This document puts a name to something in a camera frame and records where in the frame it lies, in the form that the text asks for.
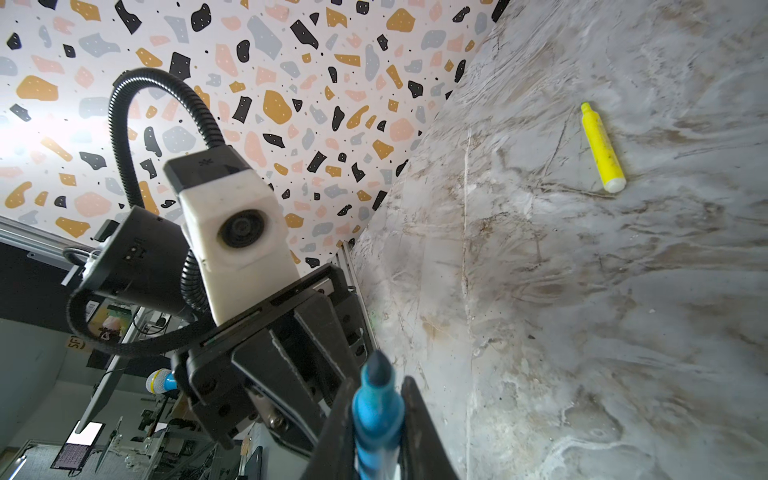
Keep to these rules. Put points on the blue highlighter pen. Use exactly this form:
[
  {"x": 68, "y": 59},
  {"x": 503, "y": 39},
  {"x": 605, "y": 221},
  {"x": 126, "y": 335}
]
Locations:
[{"x": 378, "y": 414}]

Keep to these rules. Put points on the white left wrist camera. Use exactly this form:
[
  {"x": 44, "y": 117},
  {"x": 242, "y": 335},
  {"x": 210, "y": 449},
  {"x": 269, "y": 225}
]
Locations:
[{"x": 235, "y": 227}]

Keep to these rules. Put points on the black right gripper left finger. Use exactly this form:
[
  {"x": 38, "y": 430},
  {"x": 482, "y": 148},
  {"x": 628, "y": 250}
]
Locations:
[{"x": 334, "y": 455}]

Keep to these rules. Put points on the metal corner post left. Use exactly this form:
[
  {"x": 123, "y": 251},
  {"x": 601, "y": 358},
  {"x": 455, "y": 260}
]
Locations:
[{"x": 342, "y": 258}]

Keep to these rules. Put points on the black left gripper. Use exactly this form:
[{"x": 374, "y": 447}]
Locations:
[{"x": 283, "y": 361}]

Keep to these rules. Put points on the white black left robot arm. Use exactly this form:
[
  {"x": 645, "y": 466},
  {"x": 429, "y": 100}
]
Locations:
[{"x": 141, "y": 263}]

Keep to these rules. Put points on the yellow highlighter pen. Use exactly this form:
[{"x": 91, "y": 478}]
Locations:
[{"x": 607, "y": 163}]

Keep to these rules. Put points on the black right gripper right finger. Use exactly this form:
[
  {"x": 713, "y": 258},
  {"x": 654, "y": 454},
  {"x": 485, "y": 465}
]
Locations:
[{"x": 422, "y": 455}]

